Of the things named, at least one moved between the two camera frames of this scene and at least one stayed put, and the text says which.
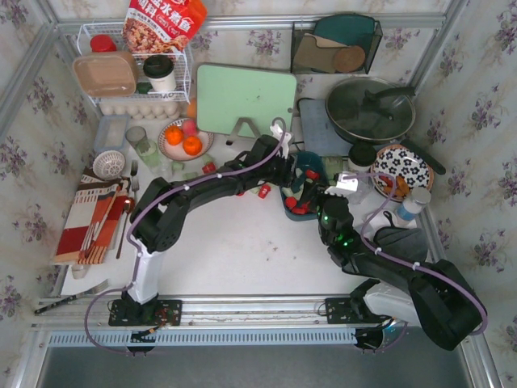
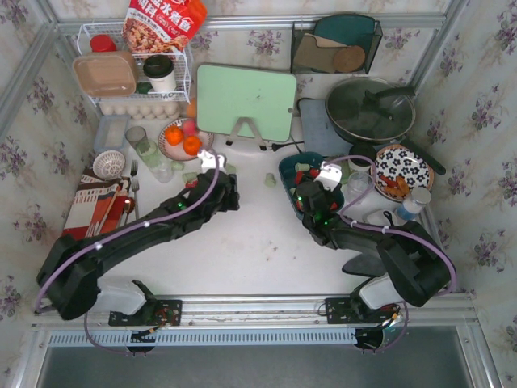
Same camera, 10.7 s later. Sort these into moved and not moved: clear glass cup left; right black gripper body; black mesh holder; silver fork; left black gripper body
Moved: left black gripper body
Not moved: right black gripper body; silver fork; black mesh holder; clear glass cup left
